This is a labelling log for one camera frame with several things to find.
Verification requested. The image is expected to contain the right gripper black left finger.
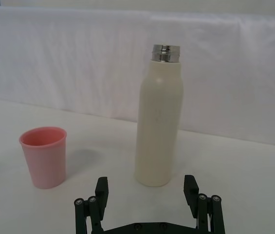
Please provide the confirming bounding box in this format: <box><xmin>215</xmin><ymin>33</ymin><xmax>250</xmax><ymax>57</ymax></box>
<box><xmin>73</xmin><ymin>176</ymin><xmax>110</xmax><ymax>234</ymax></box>

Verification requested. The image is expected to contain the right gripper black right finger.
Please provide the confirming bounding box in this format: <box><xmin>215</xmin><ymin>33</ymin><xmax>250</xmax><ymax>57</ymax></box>
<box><xmin>183</xmin><ymin>174</ymin><xmax>226</xmax><ymax>234</ymax></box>

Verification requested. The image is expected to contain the cream vacuum bottle steel neck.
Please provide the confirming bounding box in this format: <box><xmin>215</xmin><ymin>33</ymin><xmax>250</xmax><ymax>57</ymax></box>
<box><xmin>133</xmin><ymin>44</ymin><xmax>184</xmax><ymax>188</ymax></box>

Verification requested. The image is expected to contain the pink plastic cup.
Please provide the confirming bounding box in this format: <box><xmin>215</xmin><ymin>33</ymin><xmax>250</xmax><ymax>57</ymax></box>
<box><xmin>18</xmin><ymin>125</ymin><xmax>68</xmax><ymax>190</ymax></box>

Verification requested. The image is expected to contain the white table cloth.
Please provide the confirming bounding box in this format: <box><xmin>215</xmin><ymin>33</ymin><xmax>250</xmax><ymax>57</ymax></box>
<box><xmin>0</xmin><ymin>97</ymin><xmax>275</xmax><ymax>234</ymax></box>

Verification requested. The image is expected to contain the white curtain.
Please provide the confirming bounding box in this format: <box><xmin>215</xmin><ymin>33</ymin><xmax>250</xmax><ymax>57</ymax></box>
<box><xmin>0</xmin><ymin>5</ymin><xmax>275</xmax><ymax>148</ymax></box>

